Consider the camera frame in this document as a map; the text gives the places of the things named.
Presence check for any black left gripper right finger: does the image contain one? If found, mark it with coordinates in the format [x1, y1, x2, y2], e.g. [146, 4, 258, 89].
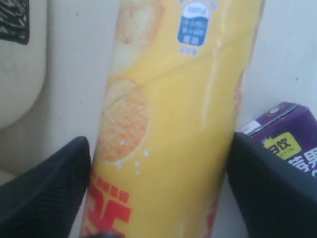
[227, 132, 317, 238]

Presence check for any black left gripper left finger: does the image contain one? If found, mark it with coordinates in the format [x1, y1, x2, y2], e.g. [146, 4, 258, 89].
[0, 136, 91, 238]

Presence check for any yellow Lays chips can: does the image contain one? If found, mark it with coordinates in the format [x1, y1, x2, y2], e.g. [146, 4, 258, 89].
[80, 0, 264, 238]

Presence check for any purple juice box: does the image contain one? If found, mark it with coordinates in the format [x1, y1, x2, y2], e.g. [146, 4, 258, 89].
[241, 102, 317, 178]

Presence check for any cream bin square mark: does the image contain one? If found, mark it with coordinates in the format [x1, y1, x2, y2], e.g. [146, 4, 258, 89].
[0, 0, 48, 128]

